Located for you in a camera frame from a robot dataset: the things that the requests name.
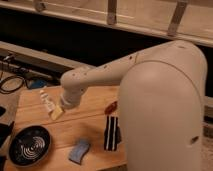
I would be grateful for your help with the blue sponge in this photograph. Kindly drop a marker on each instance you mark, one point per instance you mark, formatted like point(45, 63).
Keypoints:
point(80, 149)

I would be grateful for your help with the blue box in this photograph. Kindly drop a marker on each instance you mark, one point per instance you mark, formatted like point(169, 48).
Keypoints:
point(39, 83)

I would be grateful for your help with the red brown oblong object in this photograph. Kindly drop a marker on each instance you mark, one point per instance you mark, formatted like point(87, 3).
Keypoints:
point(111, 108)

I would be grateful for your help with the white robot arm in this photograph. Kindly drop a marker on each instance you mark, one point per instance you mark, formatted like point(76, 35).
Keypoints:
point(160, 103)

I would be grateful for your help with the wooden cutting board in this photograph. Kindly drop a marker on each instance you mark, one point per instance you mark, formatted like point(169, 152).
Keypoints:
point(86, 121)

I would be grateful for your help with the black ceramic bowl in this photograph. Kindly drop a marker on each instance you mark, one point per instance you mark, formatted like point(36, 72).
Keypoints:
point(29, 146)

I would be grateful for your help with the black white striped cloth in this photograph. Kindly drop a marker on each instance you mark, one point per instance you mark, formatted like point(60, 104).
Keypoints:
point(112, 136)

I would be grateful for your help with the white tube bottle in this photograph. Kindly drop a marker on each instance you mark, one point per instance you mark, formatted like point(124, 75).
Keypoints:
point(47, 101)

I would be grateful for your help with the pale yellow gripper tip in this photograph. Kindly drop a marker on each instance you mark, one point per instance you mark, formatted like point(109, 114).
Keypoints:
point(57, 112)

